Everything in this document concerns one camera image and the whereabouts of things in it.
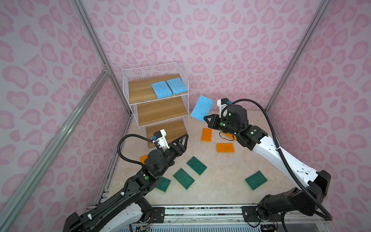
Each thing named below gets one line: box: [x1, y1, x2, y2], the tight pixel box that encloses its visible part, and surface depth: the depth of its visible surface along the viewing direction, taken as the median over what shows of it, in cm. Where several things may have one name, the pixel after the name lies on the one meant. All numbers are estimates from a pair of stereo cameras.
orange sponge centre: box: [216, 143, 236, 153], surface depth 97 cm
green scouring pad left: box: [155, 175, 172, 193], surface depth 84 cm
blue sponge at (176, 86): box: [166, 77, 188, 95], surface depth 76 cm
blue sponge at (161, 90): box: [151, 80, 173, 100], surface depth 74 cm
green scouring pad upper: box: [186, 156, 208, 176], surface depth 92 cm
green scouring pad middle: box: [172, 167, 196, 190], surface depth 86 cm
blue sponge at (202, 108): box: [190, 94, 215, 123], surface depth 73 cm
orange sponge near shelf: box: [200, 127, 213, 143], surface depth 105 cm
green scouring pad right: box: [244, 170, 269, 191], surface depth 85 cm
